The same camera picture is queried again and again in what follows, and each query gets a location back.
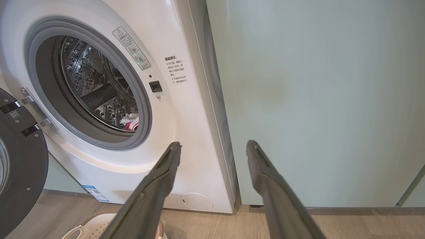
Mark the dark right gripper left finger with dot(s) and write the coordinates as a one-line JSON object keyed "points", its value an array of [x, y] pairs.
{"points": [[149, 199]]}

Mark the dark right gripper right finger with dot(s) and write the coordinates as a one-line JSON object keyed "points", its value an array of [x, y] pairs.
{"points": [[279, 205]]}

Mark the white garment with red trim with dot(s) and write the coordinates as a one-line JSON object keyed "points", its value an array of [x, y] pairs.
{"points": [[129, 119]]}

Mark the washing machine glass door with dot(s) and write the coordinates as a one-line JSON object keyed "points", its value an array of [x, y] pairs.
{"points": [[23, 172]]}

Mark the white front-load washing machine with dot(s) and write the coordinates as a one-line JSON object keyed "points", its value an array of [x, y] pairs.
{"points": [[186, 132]]}

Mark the black door lock socket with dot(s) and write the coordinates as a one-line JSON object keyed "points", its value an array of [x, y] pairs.
{"points": [[155, 86]]}

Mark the steel washer drum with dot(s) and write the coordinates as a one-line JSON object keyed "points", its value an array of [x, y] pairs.
{"points": [[86, 73]]}

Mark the metal washer door hinge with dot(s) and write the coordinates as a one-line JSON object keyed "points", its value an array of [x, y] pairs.
{"points": [[39, 109]]}

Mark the round white filter cover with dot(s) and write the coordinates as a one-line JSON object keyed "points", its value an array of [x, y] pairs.
{"points": [[197, 201]]}

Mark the blue energy label sticker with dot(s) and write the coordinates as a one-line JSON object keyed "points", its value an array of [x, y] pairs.
{"points": [[96, 194]]}

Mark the white perforated laundry basket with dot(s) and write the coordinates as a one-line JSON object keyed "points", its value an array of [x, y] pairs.
{"points": [[96, 225]]}

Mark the pale green cabinet grey side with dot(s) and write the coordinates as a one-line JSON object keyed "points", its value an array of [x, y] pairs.
{"points": [[315, 99]]}

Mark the grey warning sticker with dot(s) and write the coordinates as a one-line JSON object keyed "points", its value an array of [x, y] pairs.
{"points": [[131, 48]]}

